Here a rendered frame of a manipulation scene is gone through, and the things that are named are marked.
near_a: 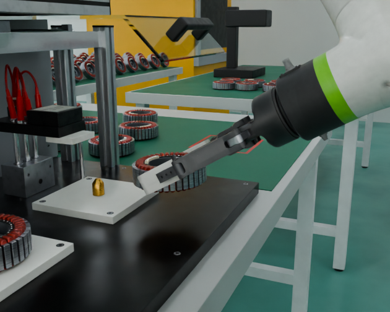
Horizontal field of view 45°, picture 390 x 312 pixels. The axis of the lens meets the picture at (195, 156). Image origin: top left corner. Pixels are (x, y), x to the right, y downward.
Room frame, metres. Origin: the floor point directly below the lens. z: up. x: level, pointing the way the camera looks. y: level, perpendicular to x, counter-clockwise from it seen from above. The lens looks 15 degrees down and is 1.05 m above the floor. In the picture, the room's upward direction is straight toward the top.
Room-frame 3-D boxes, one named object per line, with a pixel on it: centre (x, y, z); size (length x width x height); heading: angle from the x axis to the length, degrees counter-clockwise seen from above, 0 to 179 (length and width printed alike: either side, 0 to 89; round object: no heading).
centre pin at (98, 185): (0.74, 0.16, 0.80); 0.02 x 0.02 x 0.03
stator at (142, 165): (0.68, 0.04, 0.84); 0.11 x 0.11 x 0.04
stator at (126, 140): (1.12, 0.20, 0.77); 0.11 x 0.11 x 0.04
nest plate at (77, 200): (0.74, 0.16, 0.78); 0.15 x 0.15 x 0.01; 67
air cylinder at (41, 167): (0.79, 0.29, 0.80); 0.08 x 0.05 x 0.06; 157
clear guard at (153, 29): (0.79, 0.14, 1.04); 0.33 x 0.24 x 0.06; 67
